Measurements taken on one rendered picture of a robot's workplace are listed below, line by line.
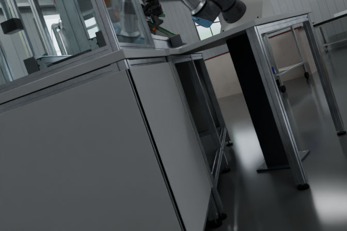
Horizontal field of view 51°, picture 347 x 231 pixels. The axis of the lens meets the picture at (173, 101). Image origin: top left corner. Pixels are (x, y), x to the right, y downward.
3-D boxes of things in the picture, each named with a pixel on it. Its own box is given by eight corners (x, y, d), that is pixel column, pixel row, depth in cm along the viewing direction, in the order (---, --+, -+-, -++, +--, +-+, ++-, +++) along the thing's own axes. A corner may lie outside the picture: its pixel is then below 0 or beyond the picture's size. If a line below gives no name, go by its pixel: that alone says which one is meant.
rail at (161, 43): (183, 52, 261) (178, 38, 260) (154, 53, 174) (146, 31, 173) (175, 55, 262) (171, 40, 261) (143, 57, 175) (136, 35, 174)
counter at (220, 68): (218, 94, 812) (207, 59, 806) (327, 64, 662) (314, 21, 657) (200, 102, 752) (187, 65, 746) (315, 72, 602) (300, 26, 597)
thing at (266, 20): (312, 12, 239) (311, 7, 239) (255, 25, 170) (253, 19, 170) (223, 44, 284) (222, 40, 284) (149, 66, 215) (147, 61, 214)
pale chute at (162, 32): (172, 39, 277) (174, 34, 276) (166, 40, 265) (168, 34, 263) (141, 23, 283) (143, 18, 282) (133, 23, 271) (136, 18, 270)
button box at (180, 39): (187, 44, 244) (184, 34, 244) (183, 43, 224) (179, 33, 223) (177, 47, 246) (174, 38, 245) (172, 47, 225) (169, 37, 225)
